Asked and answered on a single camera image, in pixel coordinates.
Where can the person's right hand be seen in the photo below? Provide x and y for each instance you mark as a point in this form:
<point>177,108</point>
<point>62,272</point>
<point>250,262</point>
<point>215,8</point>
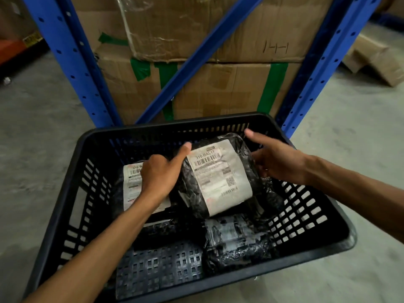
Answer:
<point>284,164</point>

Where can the person's left hand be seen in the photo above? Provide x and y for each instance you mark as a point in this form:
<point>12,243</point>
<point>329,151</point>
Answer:
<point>159,179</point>

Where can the person's left thumb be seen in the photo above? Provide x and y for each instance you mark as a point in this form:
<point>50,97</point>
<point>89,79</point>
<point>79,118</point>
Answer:
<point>183,153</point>

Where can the person's right thumb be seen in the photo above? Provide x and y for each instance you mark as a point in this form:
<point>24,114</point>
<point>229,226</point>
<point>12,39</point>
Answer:
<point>260,137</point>

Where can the large black parcel white label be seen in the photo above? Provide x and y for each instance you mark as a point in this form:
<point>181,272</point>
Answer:
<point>221,173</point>

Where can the person's left forearm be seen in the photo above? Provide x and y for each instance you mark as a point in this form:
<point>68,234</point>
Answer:
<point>104,246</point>

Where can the person's right forearm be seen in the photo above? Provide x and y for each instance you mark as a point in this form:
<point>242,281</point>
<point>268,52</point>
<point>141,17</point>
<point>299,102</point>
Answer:
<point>356,195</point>

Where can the cardboard box green tape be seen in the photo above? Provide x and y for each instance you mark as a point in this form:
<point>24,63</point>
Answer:
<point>221,88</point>

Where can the black plastic basket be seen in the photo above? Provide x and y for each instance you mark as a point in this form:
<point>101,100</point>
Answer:
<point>303,230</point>

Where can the small black parcel crumpled label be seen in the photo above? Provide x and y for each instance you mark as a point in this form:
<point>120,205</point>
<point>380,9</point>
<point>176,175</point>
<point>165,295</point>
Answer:
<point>235,241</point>

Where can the cardboard box clear tape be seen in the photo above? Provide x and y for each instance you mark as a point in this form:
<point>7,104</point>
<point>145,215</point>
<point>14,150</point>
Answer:
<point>202,25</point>

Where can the flattened cardboard pieces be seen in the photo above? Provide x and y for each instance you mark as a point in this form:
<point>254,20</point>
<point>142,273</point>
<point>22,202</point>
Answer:
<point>375,59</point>

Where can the blue metal shelf rack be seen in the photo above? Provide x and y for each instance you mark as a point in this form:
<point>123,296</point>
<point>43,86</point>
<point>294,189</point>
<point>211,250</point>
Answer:
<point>64,47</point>

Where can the yellow label sticker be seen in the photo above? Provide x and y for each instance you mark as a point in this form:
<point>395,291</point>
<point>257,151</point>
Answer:
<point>32,40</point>

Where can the small white object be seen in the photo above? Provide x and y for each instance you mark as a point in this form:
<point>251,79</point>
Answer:
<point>6,80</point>

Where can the orange shelf beam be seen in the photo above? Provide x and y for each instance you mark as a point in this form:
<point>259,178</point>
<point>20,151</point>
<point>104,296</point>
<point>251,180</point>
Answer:
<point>12,50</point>

